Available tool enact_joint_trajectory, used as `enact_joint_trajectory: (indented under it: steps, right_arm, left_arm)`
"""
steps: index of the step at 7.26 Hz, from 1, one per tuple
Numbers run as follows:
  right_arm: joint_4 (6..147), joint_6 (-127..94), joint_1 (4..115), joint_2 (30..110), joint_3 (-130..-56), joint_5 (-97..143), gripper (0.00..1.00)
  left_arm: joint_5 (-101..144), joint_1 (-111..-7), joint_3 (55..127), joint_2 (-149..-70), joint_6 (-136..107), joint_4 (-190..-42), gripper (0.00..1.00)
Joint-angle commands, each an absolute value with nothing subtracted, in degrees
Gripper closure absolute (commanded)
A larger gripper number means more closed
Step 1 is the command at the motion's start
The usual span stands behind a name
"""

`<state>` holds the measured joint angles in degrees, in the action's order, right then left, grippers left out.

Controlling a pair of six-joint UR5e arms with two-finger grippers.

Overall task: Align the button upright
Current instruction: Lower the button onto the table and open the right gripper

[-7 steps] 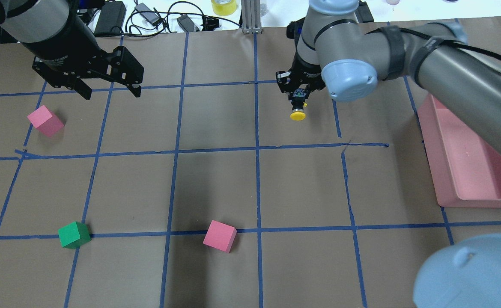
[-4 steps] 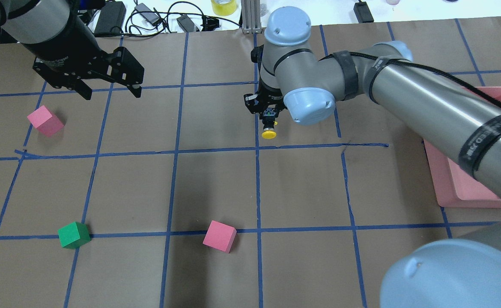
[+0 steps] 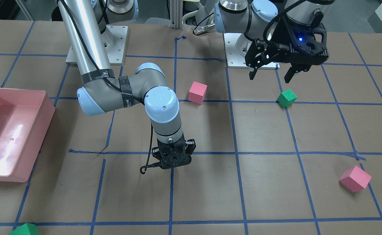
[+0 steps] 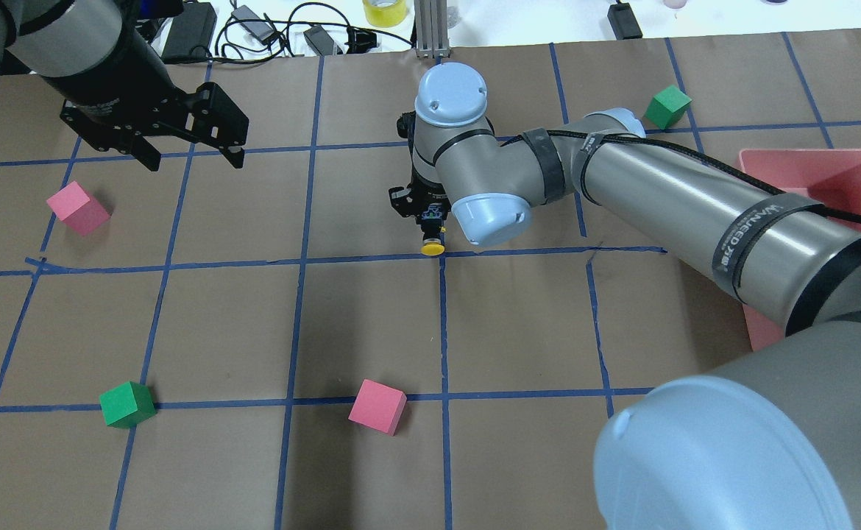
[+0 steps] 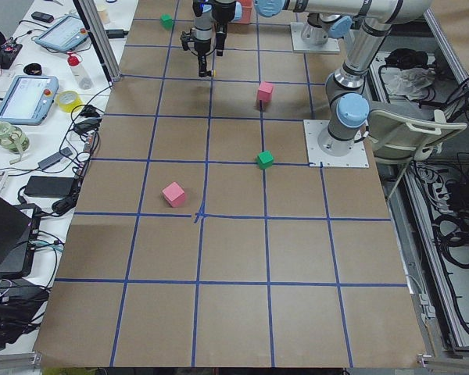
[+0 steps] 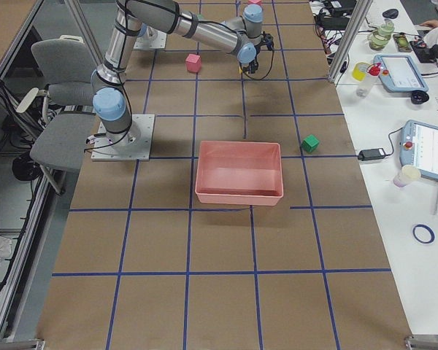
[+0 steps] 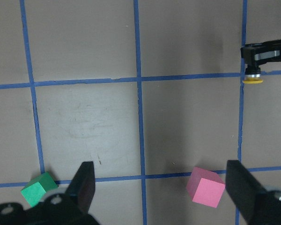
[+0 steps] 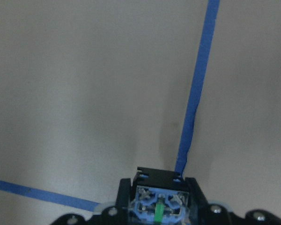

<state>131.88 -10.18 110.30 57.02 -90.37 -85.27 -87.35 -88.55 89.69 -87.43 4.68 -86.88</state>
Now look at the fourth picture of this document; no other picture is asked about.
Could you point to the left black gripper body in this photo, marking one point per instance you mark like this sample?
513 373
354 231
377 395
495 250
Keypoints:
123 79

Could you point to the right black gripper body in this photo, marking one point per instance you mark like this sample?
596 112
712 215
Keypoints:
422 193

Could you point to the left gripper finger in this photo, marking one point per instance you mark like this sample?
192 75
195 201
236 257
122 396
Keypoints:
235 156
142 151

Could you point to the yellow push button switch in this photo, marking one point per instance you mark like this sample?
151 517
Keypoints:
433 230

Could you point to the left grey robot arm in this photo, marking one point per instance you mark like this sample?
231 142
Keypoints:
55 39

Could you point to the black power adapter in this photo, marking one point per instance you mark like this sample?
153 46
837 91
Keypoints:
188 39

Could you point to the pink cube upper left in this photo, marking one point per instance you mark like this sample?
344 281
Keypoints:
78 209

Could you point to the pink cube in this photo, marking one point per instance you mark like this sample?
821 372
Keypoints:
78 209
378 406

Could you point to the yellow tape roll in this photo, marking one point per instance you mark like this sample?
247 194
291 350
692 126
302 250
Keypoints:
385 14

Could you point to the pink cube bottom centre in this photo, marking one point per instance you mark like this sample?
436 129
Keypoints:
378 406

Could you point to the green cube bottom left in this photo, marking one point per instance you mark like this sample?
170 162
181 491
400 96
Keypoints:
127 405

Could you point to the green cube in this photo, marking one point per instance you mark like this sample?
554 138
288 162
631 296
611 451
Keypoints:
667 107
127 405

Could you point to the green cube upper right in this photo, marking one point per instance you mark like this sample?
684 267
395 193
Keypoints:
667 107

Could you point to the pink plastic bin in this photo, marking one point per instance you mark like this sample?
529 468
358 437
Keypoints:
830 176

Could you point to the aluminium frame post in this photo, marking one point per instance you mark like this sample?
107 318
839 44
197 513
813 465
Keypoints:
431 30

